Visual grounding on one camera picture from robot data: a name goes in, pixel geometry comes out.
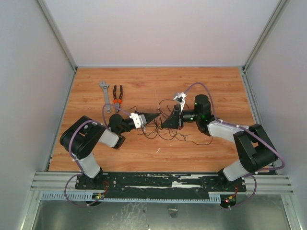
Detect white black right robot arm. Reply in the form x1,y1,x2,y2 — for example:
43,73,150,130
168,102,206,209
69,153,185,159
161,93,278,191

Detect silver adjustable wrench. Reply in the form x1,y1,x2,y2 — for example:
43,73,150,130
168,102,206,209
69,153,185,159
99,80,111,114

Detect aluminium frame rail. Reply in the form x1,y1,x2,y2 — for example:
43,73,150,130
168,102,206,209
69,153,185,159
240,0,294,196

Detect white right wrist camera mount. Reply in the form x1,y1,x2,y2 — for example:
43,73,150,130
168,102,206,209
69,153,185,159
173,92,187,111

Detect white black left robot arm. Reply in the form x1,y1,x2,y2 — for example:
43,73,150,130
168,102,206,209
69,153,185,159
59,111,160,189

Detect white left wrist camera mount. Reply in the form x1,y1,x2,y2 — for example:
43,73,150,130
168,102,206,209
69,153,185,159
129,113,147,129

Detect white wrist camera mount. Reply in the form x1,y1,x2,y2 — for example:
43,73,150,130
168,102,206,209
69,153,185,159
129,113,147,129
173,92,187,111

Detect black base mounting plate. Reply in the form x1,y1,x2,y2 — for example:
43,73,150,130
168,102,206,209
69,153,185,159
75,172,247,200

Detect grey slotted cable duct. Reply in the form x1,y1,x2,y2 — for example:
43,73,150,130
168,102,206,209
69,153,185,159
39,191,221,204

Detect orange black pliers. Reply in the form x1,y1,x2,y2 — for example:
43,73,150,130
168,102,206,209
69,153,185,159
113,85,123,113

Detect black zip tie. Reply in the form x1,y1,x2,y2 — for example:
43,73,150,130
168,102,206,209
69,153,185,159
155,109,162,128

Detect black and yellow wire bundle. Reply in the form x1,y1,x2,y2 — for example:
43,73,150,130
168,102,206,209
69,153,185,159
136,99,214,146

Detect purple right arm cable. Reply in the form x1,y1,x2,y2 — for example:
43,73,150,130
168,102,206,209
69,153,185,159
183,82,286,211

